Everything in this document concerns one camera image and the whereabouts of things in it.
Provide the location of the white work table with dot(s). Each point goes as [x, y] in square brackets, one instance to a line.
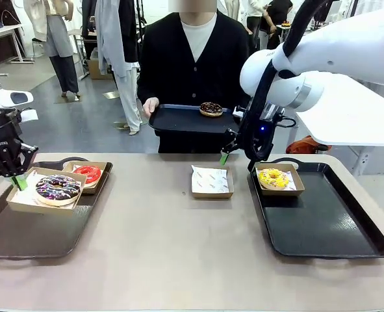
[357, 113]
[0, 31]

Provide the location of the orange bag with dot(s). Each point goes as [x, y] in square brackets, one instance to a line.
[303, 144]

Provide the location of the metal mannequin base plate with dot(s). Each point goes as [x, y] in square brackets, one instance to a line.
[68, 99]
[111, 94]
[120, 125]

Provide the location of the chocolate donut with sprinkles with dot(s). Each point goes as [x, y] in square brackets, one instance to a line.
[206, 109]

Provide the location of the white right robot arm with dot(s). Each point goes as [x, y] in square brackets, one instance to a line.
[341, 42]

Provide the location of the grey hanging coat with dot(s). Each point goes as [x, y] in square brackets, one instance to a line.
[110, 32]

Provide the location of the mannequin in grey skirt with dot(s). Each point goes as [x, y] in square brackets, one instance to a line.
[60, 42]

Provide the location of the brown cardboard carton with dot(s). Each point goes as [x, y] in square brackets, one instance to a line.
[95, 70]

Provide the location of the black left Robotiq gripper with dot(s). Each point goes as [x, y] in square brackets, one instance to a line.
[0, 136]

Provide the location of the white paper sheet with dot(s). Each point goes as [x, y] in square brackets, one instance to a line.
[29, 115]

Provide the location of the background person in black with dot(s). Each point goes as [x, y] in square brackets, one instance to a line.
[277, 13]

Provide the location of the background person in white top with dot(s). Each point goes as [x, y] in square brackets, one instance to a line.
[253, 6]

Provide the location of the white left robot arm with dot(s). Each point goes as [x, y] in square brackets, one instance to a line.
[6, 97]

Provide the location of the yellow sprinkled donut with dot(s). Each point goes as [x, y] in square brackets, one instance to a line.
[266, 180]

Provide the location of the black hanging garment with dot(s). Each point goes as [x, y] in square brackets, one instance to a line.
[131, 29]

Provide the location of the brown cardboard food box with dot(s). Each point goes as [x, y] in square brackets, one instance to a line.
[42, 209]
[282, 192]
[211, 195]
[97, 187]

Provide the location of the person in black cardigan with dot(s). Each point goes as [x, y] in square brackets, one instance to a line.
[172, 65]

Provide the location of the person's right forearm black sleeve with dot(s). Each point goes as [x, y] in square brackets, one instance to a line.
[146, 87]

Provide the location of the person's right hand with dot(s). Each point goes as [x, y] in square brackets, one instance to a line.
[150, 105]

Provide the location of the chocolate donut with coloured drizzle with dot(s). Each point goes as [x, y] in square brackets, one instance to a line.
[48, 195]

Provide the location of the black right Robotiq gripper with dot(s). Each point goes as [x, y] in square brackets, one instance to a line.
[264, 135]

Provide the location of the red glazed donut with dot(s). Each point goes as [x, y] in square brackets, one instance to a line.
[95, 174]

